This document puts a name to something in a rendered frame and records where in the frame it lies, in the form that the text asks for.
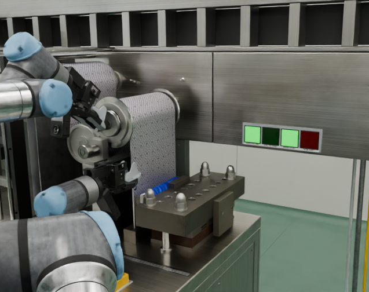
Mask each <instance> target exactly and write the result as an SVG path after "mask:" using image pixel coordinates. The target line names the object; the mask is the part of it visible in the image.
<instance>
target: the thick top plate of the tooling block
mask: <svg viewBox="0 0 369 292"><path fill-rule="evenodd" d="M244 180H245V177H243V176H236V179H234V180H227V179H225V174H224V173H216V172H212V171H210V175H209V176H201V175H200V172H199V173H197V174H195V175H193V176H191V177H190V181H189V182H188V183H186V184H184V185H182V186H180V187H178V188H176V189H170V188H168V189H166V190H164V191H162V192H161V193H159V194H157V195H155V197H156V205H154V206H144V204H143V203H139V204H137V205H135V207H136V225H137V226H139V227H144V228H149V229H153V230H156V231H161V232H165V233H170V234H173V235H178V236H183V237H186V236H187V235H188V234H190V233H191V232H192V231H194V230H195V229H196V228H198V227H199V226H201V225H202V224H203V223H205V222H206V221H207V220H209V219H210V218H212V217H213V200H215V199H217V198H218V197H219V196H221V195H222V194H224V193H226V192H227V191H231V192H233V201H235V200H236V199H237V198H239V197H240V196H242V195H243V194H244ZM179 193H183V194H184V195H185V198H186V201H187V208H188V209H187V210H186V211H176V210H175V209H174V208H175V201H176V196H177V194H179Z"/></svg>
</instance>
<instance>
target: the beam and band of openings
mask: <svg viewBox="0 0 369 292"><path fill-rule="evenodd" d="M324 3H333V4H324ZM312 4H321V5H312ZM288 5H289V6H288ZM265 6H274V7H265ZM260 7H261V8H260ZM230 8H238V9H230ZM183 10H190V11H183ZM177 11H179V12H177ZM147 12H155V13H147ZM30 18H32V19H30ZM18 32H27V33H29V34H31V35H32V36H33V37H34V38H35V39H36V40H38V41H39V42H40V43H41V44H42V46H43V47H44V48H45V49H54V48H96V47H108V48H112V47H110V46H123V47H115V49H116V50H115V52H369V46H358V45H369V0H0V51H3V49H4V45H5V43H6V42H7V40H8V39H9V38H10V37H11V36H13V35H14V34H16V33H18ZM258 45H288V46H258ZM305 45H341V46H305ZM54 46H61V47H54ZM81 46H91V47H81ZM142 46H158V47H142Z"/></svg>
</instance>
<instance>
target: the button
mask: <svg viewBox="0 0 369 292"><path fill-rule="evenodd" d="M128 282H129V274H128V273H123V276H122V278H121V279H120V280H118V281H117V287H116V290H115V292H116V291H117V290H119V289H120V288H121V287H123V286H124V285H125V284H126V283H128Z"/></svg>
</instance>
